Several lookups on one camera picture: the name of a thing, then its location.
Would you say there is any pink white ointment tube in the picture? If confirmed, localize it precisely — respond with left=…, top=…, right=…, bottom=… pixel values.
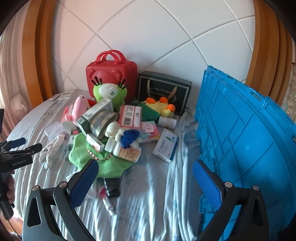
left=99, top=186, right=115, bottom=215

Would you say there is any green frog plush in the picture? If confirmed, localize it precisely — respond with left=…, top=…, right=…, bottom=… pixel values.
left=91, top=77, right=127, bottom=111

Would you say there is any blue white medicine box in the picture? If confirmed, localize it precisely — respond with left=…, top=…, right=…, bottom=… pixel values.
left=152, top=129, right=179, bottom=163

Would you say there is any white green medicine box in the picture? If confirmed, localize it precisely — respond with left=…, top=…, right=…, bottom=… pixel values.
left=76, top=98, right=113, bottom=135

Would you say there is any round tape tin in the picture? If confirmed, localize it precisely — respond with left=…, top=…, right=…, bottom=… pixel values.
left=90, top=110, right=119, bottom=140

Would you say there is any colourful pink card pack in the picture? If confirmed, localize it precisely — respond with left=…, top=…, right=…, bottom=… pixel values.
left=140, top=120, right=160, bottom=144

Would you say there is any clear plastic box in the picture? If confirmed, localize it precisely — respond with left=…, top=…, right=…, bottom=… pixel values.
left=44, top=121, right=64, bottom=141

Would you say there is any dark green gift box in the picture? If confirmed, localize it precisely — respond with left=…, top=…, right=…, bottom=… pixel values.
left=137, top=71, right=192, bottom=115

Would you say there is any large pink tissue pack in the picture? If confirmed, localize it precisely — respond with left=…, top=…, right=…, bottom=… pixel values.
left=117, top=105, right=142, bottom=130

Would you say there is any yellow orange duck plush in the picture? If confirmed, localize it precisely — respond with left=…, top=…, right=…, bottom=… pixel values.
left=138, top=97, right=176, bottom=121

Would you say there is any green cloth plush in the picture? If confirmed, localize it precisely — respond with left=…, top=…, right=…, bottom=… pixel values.
left=69, top=133, right=133, bottom=178

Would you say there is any red white medicine box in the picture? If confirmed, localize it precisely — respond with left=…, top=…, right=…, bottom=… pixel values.
left=86, top=133, right=105, bottom=153

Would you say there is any person's left hand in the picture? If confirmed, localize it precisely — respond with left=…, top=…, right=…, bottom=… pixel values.
left=6, top=176, right=15, bottom=204

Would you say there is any plastic bag on floor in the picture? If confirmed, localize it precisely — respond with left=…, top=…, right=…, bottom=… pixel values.
left=10, top=94, right=28, bottom=119

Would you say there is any red bear suitcase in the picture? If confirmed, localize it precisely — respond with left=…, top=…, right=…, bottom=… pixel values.
left=86, top=50, right=138, bottom=102

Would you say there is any blue plastic crate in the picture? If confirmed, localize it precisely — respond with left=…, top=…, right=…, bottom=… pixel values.
left=195, top=66, right=295, bottom=240

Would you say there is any pink pig plush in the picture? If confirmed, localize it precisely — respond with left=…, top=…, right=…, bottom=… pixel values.
left=66, top=95, right=96, bottom=126

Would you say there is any white remote control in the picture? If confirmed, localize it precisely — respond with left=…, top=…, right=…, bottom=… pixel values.
left=49, top=94, right=60, bottom=101

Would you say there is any black tube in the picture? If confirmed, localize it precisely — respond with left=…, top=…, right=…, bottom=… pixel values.
left=103, top=178, right=120, bottom=198

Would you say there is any white blue small plush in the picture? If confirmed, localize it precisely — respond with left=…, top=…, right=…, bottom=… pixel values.
left=105, top=121, right=142, bottom=149

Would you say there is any white cap pill bottle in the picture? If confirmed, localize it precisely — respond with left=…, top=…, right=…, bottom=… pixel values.
left=113, top=143, right=142, bottom=163

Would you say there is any small white bottle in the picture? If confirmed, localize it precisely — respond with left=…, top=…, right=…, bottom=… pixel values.
left=158, top=116, right=177, bottom=130

